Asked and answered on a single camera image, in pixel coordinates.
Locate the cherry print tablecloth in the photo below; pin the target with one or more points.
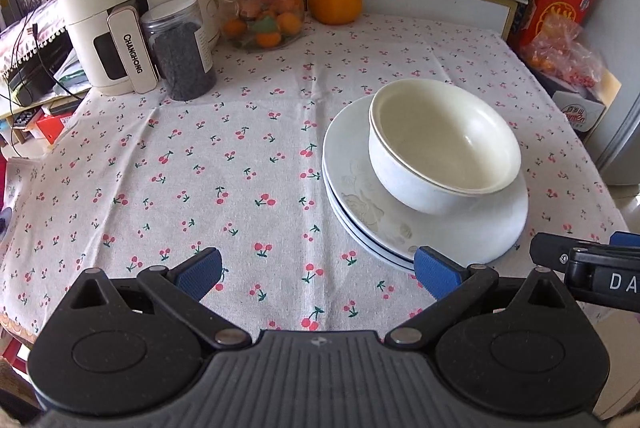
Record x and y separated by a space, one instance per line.
225 133

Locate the plastic bag of snacks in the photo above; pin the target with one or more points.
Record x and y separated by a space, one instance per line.
565 53

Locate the lace trimmed cloth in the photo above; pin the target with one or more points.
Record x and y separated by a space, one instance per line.
30 33

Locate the glass jar of small oranges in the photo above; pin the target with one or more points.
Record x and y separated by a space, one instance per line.
265 18

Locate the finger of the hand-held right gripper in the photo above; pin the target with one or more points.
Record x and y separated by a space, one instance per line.
627 239
550 253

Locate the blue patterned plate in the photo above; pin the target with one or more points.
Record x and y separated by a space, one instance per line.
344 220
372 250

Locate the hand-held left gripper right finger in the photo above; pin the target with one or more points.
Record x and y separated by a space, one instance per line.
440 273

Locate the white embossed plate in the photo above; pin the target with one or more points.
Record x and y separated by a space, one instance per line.
465 233

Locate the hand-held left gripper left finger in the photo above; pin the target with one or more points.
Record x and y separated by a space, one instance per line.
200 270

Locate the black electronic device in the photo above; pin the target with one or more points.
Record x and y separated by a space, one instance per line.
42 68

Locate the red flat box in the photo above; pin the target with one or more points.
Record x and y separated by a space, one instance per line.
52 126

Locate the grey refrigerator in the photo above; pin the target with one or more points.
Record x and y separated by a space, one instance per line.
615 58

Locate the plastic jar with dark contents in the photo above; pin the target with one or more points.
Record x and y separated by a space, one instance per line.
182 53

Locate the white straight-sided bowl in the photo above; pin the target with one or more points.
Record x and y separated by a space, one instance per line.
415 178

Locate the dark and white cardboard box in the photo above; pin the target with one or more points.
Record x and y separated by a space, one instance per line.
580 113

